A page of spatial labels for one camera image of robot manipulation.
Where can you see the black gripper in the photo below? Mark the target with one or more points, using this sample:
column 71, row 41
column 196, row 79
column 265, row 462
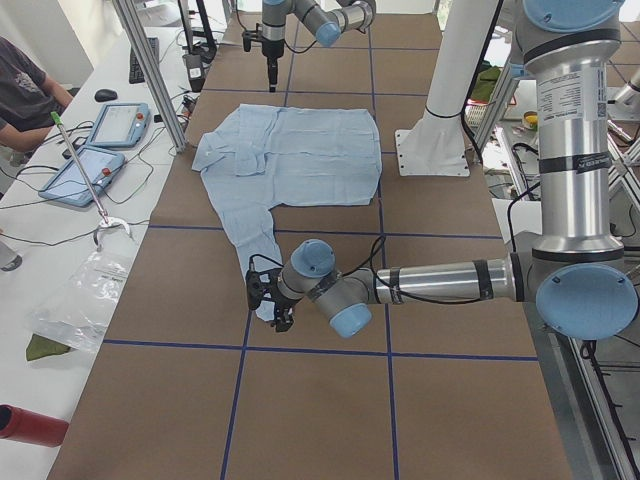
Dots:
column 285, row 306
column 272, row 54

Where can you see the light blue button-up shirt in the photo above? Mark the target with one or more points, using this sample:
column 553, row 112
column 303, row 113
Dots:
column 261, row 157

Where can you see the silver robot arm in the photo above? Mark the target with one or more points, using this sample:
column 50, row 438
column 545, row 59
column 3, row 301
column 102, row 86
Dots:
column 571, row 271
column 325, row 26

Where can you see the brown paper table cover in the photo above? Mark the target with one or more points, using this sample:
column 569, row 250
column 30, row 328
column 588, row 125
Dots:
column 188, row 385

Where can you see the far blue teach pendant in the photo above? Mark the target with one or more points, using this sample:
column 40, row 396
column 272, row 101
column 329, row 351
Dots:
column 119, row 125

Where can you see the black computer mouse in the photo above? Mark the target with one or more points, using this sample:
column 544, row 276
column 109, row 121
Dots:
column 105, row 95

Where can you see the reacher grabber stick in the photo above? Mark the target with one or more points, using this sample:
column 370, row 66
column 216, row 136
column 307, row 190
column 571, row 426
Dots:
column 107, row 222

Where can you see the clear plastic bag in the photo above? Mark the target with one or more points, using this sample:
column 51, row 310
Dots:
column 78, row 313

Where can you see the person in grey shirt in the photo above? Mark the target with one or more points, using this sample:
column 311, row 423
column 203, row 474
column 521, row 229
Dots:
column 28, row 97

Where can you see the red cylinder bottle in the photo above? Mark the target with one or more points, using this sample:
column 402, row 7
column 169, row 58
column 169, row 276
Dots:
column 29, row 427

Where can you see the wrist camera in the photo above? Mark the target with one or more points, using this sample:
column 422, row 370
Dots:
column 251, row 37
column 261, row 286

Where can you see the grey aluminium frame post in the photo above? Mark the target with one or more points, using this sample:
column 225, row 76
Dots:
column 136, row 34

